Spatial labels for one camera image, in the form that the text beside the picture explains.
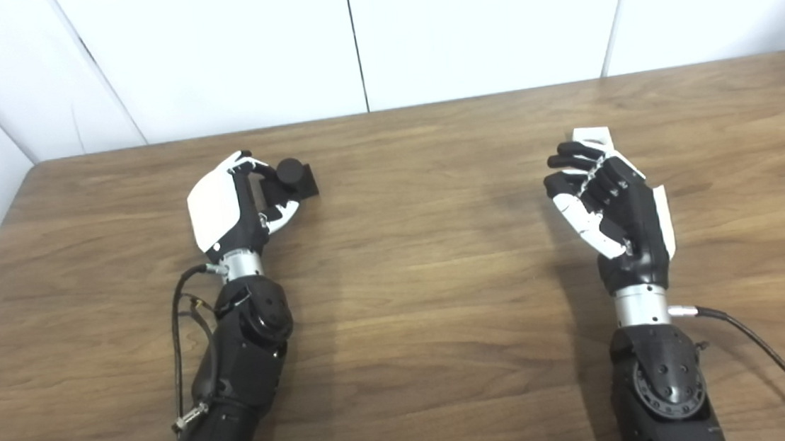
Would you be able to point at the black peg with square base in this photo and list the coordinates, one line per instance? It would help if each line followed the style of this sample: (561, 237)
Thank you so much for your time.
(293, 176)

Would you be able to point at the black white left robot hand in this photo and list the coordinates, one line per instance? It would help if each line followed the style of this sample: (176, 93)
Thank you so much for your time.
(217, 207)

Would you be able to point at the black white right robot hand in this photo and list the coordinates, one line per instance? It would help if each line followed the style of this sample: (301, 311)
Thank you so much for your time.
(638, 227)

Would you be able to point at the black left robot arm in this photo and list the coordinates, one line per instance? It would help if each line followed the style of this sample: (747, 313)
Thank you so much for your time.
(248, 354)

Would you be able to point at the white square piece with hole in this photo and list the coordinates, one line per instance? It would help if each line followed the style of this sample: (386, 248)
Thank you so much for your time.
(595, 137)

